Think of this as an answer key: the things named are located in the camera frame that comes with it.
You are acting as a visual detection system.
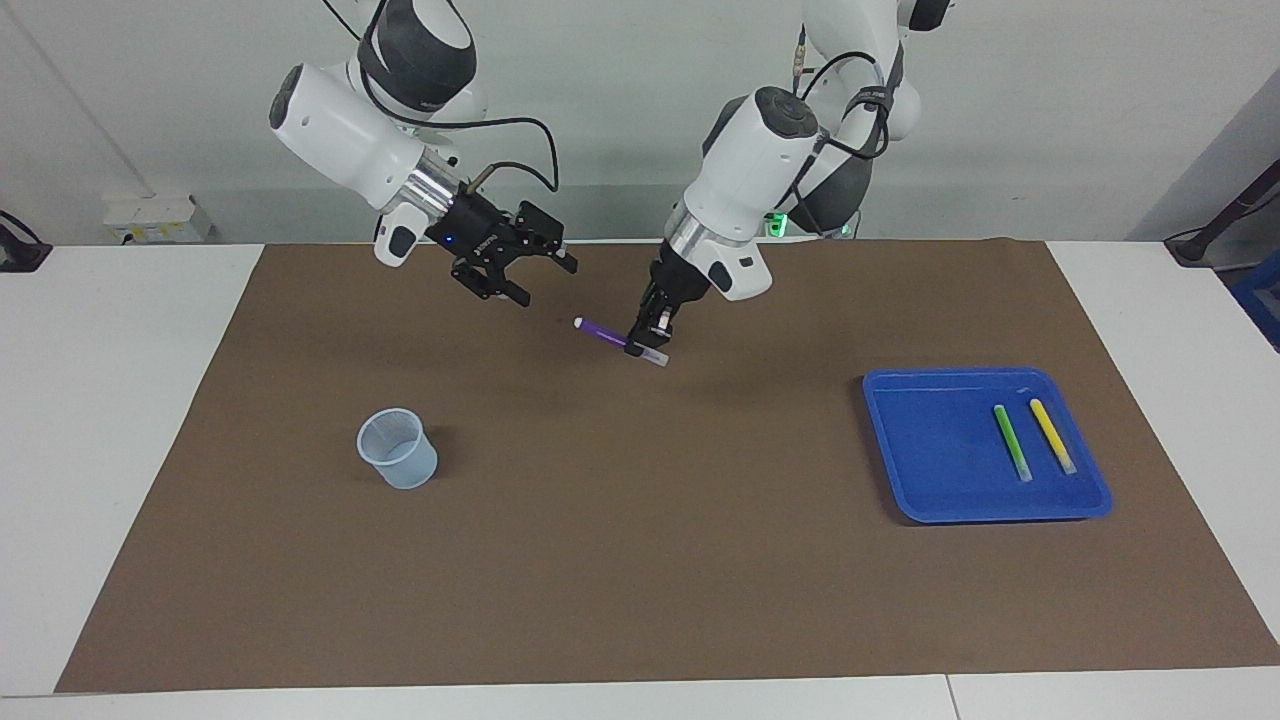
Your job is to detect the blue box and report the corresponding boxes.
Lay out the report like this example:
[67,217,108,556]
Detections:
[1228,250,1280,353]

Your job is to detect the black stand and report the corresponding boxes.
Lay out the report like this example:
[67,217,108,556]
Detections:
[1165,160,1280,266]

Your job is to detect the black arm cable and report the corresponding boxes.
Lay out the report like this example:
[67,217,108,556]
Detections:
[790,25,891,161]
[320,0,561,193]

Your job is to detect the blue plastic tray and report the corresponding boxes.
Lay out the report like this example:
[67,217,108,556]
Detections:
[862,367,1114,525]

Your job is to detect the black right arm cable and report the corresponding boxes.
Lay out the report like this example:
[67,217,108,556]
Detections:
[320,0,561,193]

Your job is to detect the white power strip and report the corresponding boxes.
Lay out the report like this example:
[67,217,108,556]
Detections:
[103,195,214,246]

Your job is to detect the purple marker pen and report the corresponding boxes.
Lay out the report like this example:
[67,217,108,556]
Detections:
[572,317,669,368]

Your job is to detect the yellow marker pen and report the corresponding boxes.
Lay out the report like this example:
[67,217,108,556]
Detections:
[1029,398,1078,476]

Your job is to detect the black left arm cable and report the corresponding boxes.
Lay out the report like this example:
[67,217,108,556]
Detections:
[790,25,891,161]

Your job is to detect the brown table mat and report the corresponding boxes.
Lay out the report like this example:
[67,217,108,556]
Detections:
[55,238,1280,693]

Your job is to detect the translucent plastic cup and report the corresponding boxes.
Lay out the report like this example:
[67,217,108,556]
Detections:
[357,407,439,491]

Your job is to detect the green marker pen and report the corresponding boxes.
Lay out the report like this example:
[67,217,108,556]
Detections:
[993,404,1034,483]

